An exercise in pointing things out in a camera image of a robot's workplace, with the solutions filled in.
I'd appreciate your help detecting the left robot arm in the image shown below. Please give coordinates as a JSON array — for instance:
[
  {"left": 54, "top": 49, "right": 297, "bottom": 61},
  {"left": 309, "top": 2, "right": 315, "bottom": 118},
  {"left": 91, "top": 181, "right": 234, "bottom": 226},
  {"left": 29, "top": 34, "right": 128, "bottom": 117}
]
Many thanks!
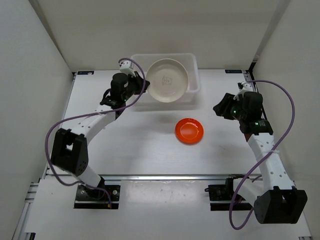
[{"left": 50, "top": 71, "right": 150, "bottom": 200}]

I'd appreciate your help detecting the translucent white plastic bin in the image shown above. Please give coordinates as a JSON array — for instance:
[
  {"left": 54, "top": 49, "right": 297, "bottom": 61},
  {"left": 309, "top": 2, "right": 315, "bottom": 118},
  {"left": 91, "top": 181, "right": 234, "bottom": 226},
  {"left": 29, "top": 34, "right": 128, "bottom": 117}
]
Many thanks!
[{"left": 131, "top": 53, "right": 201, "bottom": 106}]

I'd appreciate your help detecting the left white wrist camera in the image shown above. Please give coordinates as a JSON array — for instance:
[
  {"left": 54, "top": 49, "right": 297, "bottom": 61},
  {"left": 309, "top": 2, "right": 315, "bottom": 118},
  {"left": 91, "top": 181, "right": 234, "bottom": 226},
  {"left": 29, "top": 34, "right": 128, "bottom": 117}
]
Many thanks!
[{"left": 119, "top": 60, "right": 135, "bottom": 76}]

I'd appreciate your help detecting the cream round bowl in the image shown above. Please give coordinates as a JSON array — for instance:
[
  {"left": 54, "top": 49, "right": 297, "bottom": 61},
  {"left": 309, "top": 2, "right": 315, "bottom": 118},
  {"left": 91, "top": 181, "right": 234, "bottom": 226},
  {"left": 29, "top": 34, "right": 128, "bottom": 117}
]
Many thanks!
[{"left": 146, "top": 58, "right": 189, "bottom": 103}]

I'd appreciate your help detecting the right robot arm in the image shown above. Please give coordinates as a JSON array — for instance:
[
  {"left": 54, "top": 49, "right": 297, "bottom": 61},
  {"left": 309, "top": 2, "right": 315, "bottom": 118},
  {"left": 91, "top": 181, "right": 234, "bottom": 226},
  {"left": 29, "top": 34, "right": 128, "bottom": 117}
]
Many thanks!
[{"left": 213, "top": 91, "right": 308, "bottom": 224}]

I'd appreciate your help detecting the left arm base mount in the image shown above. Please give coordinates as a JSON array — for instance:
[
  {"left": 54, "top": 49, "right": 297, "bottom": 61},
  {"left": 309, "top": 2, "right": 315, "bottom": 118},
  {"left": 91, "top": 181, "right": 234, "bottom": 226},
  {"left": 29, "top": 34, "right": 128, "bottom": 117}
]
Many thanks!
[{"left": 73, "top": 184, "right": 121, "bottom": 210}]

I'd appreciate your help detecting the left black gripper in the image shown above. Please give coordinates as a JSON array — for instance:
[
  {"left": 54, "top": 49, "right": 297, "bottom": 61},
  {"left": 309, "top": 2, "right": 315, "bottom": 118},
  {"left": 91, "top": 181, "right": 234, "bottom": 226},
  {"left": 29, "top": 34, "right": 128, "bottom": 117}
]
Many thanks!
[{"left": 121, "top": 71, "right": 150, "bottom": 102}]

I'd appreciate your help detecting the orange round plate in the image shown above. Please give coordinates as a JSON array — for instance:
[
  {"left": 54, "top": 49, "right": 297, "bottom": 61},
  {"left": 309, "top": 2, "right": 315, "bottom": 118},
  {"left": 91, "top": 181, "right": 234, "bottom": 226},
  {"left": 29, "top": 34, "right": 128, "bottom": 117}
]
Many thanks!
[{"left": 174, "top": 118, "right": 204, "bottom": 145}]

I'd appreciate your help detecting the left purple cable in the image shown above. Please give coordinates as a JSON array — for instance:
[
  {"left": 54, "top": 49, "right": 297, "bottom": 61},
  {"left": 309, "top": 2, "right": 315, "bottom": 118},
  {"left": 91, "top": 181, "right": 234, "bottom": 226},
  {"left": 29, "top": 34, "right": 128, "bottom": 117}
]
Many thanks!
[{"left": 44, "top": 57, "right": 147, "bottom": 206}]

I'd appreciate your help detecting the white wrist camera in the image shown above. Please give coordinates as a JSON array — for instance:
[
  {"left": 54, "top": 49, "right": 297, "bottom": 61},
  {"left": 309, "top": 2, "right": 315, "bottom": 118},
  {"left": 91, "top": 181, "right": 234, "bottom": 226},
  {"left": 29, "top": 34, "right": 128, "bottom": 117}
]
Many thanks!
[
  {"left": 119, "top": 60, "right": 135, "bottom": 76},
  {"left": 233, "top": 81, "right": 254, "bottom": 101}
]

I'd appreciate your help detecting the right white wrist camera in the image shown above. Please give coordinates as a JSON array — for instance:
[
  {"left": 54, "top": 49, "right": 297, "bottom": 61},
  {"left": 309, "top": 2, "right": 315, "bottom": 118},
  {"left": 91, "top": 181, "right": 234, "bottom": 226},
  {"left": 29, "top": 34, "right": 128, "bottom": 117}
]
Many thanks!
[{"left": 233, "top": 81, "right": 254, "bottom": 101}]

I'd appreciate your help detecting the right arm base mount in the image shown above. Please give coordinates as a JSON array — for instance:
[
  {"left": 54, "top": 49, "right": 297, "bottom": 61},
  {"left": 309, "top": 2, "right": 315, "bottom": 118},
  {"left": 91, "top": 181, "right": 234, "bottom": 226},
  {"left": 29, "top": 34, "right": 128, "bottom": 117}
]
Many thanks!
[{"left": 204, "top": 175, "right": 252, "bottom": 212}]

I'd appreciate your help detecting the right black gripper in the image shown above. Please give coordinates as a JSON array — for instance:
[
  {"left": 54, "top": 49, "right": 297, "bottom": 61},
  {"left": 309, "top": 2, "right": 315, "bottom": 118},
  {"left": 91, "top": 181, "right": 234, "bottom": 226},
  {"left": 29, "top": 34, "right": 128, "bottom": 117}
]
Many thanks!
[{"left": 212, "top": 93, "right": 247, "bottom": 122}]

